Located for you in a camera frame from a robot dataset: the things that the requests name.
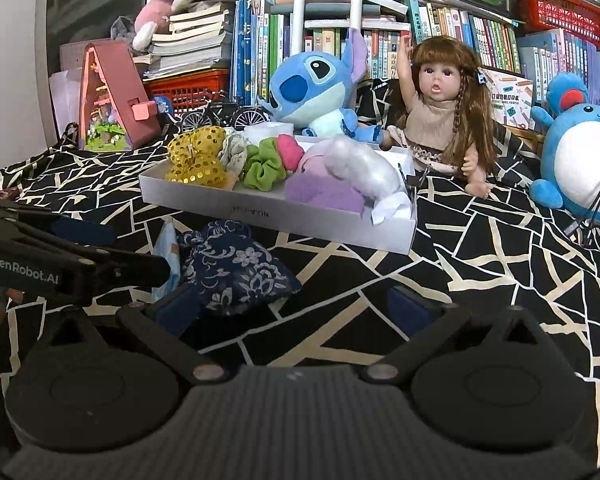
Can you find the gold sequin bow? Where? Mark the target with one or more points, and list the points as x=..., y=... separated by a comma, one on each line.
x=195, y=160

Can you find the blue floral pouch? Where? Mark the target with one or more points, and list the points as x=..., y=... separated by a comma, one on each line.
x=240, y=270

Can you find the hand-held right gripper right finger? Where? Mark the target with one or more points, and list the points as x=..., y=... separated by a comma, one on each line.
x=410, y=310

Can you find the white fluffy cloth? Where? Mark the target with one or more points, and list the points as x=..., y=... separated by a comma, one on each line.
x=365, y=170

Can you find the pink towel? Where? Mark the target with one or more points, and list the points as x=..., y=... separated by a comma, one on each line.
x=312, y=165

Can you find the stack of flat books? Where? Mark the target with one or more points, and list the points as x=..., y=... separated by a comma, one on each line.
x=190, y=40

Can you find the pink scrunchie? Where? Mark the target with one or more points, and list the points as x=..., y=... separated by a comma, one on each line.
x=289, y=152

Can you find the grey soft toy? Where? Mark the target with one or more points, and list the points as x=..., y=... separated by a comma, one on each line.
x=122, y=27

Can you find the green scrunchie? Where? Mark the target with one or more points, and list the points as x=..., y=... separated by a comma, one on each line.
x=262, y=170

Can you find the white paper sheets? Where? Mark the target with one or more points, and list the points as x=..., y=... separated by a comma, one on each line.
x=65, y=105

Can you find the white printed craft box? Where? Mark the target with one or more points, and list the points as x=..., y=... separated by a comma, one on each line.
x=510, y=100

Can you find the blue round tag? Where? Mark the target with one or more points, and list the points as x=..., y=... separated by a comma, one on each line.
x=162, y=104

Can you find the light blue tissue packet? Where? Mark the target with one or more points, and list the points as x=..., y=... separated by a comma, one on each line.
x=169, y=255

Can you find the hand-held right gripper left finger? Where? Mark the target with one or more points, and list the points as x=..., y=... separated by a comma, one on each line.
x=177, y=307

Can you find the black binder clip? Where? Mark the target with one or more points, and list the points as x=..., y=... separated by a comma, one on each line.
x=410, y=180

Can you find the red plastic basket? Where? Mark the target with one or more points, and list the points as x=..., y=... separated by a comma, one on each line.
x=560, y=12
x=190, y=85

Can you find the pink triangular dollhouse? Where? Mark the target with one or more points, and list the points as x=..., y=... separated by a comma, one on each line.
x=125, y=80

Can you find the purple fluffy cloth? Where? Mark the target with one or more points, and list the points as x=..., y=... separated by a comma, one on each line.
x=325, y=195

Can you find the row of upright books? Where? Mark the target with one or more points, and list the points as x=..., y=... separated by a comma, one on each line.
x=490, y=40

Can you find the blue alien plush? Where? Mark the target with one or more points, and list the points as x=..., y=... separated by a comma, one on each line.
x=310, y=90

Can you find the black patterned blanket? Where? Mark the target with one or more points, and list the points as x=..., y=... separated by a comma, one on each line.
x=480, y=285

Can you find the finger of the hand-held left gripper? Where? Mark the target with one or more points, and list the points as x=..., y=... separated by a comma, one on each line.
x=85, y=232
x=130, y=270

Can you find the brown-haired doll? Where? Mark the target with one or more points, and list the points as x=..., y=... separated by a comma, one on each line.
x=435, y=115

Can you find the white cardboard box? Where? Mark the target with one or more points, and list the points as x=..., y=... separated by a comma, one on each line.
x=290, y=220

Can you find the green striped cloth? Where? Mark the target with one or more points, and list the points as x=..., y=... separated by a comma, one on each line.
x=235, y=152

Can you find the pink rabbit plush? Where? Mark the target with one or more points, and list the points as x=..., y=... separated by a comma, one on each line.
x=152, y=15

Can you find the blue round plush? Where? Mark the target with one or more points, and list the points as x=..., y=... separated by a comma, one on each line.
x=580, y=160

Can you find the black model bicycle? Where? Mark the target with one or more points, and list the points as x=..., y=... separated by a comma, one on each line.
x=194, y=121

